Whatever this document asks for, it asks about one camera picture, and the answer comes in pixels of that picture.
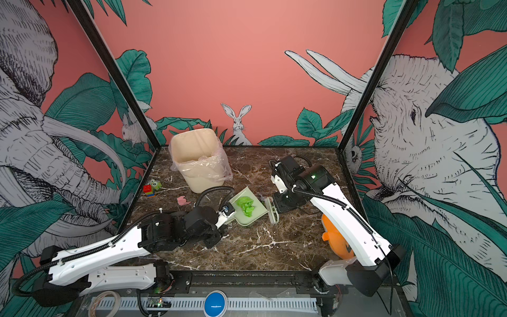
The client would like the light green hand brush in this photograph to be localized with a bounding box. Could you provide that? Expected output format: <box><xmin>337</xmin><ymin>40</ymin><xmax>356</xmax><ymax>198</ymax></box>
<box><xmin>264</xmin><ymin>197</ymin><xmax>279</xmax><ymax>225</ymax></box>

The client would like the light green plastic dustpan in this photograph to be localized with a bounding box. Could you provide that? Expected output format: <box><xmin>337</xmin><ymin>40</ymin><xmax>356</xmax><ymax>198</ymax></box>
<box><xmin>229</xmin><ymin>187</ymin><xmax>267</xmax><ymax>227</ymax></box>

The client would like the clear plastic bin liner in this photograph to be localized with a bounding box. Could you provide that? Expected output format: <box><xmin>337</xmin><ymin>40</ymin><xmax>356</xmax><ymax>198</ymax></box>
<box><xmin>170</xmin><ymin>143</ymin><xmax>231</xmax><ymax>183</ymax></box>

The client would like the cream plastic trash bin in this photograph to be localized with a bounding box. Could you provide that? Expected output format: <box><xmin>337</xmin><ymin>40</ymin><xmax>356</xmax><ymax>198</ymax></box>
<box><xmin>170</xmin><ymin>128</ymin><xmax>226</xmax><ymax>194</ymax></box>

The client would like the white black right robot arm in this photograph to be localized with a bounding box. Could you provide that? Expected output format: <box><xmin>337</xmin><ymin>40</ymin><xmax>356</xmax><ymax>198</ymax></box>
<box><xmin>269</xmin><ymin>156</ymin><xmax>406</xmax><ymax>297</ymax></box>

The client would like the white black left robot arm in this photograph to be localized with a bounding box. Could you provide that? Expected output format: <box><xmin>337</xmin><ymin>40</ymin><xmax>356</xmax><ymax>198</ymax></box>
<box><xmin>11</xmin><ymin>186</ymin><xmax>235</xmax><ymax>307</ymax></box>

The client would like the small pink paper scrap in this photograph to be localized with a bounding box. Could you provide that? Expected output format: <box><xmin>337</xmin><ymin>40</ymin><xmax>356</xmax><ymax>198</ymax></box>
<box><xmin>177</xmin><ymin>196</ymin><xmax>191</xmax><ymax>206</ymax></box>

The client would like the green paper scrap middle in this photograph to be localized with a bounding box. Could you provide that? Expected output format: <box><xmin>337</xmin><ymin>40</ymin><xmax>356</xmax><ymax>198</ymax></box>
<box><xmin>236</xmin><ymin>196</ymin><xmax>255</xmax><ymax>217</ymax></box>

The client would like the colourful toy block frog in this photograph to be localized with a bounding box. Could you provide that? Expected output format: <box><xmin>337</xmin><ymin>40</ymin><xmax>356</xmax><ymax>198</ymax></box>
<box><xmin>143</xmin><ymin>179</ymin><xmax>162</xmax><ymax>197</ymax></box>

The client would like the orange plush fish toy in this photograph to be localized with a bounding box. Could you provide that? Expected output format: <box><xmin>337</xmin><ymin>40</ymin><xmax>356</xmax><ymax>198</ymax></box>
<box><xmin>322</xmin><ymin>215</ymin><xmax>355</xmax><ymax>260</ymax></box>

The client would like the blue round button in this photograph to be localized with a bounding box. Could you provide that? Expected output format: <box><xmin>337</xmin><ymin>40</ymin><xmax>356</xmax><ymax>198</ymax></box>
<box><xmin>203</xmin><ymin>290</ymin><xmax>228</xmax><ymax>317</ymax></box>

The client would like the coiled clear tube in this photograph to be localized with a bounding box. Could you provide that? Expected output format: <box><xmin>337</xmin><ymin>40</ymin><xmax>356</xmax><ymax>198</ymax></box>
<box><xmin>88</xmin><ymin>290</ymin><xmax>121</xmax><ymax>317</ymax></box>

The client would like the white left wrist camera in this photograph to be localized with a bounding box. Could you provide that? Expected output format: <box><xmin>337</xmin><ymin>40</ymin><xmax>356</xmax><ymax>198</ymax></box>
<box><xmin>215</xmin><ymin>202</ymin><xmax>236</xmax><ymax>229</ymax></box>

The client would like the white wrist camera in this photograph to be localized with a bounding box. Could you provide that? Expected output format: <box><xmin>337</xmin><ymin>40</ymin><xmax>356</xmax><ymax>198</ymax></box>
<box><xmin>271</xmin><ymin>175</ymin><xmax>287</xmax><ymax>194</ymax></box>
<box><xmin>215</xmin><ymin>202</ymin><xmax>236</xmax><ymax>229</ymax></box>

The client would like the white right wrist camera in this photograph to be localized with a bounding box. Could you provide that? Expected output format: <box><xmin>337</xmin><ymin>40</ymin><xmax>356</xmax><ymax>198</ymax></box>
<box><xmin>271</xmin><ymin>175</ymin><xmax>287</xmax><ymax>194</ymax></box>

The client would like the white slotted cable duct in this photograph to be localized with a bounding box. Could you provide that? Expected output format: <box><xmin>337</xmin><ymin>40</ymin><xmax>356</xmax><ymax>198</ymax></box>
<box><xmin>90</xmin><ymin>296</ymin><xmax>318</xmax><ymax>314</ymax></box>

